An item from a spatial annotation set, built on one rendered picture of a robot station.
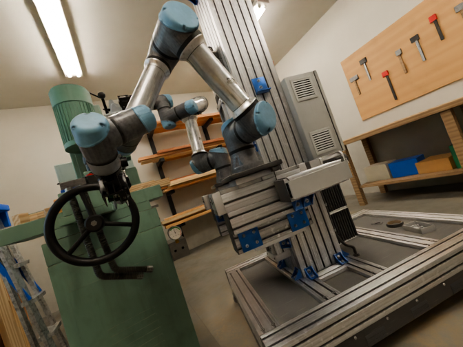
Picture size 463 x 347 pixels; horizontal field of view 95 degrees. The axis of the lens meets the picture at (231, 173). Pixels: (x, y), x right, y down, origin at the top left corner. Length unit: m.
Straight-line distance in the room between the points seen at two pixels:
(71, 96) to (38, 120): 2.73
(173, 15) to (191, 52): 0.11
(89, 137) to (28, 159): 3.35
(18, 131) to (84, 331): 3.25
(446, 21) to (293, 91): 2.32
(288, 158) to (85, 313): 1.11
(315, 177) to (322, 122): 0.48
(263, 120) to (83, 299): 0.98
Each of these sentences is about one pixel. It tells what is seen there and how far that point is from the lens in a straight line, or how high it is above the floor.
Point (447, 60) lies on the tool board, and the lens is 3.29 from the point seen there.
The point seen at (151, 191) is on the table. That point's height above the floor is 0.87.
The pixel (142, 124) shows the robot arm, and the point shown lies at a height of 1.01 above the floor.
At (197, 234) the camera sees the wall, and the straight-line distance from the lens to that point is 3.77.
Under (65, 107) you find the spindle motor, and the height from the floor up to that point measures 1.39.
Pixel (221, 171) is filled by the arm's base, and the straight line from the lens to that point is 1.36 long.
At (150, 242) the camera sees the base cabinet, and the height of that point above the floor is 0.65.
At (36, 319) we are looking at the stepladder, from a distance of 2.00.
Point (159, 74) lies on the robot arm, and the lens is 0.87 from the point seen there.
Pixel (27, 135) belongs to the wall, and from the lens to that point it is 4.00.
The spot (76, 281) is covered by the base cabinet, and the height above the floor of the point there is 0.62.
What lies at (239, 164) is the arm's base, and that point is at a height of 0.85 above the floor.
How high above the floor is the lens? 0.78
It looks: 3 degrees up
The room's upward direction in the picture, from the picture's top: 19 degrees counter-clockwise
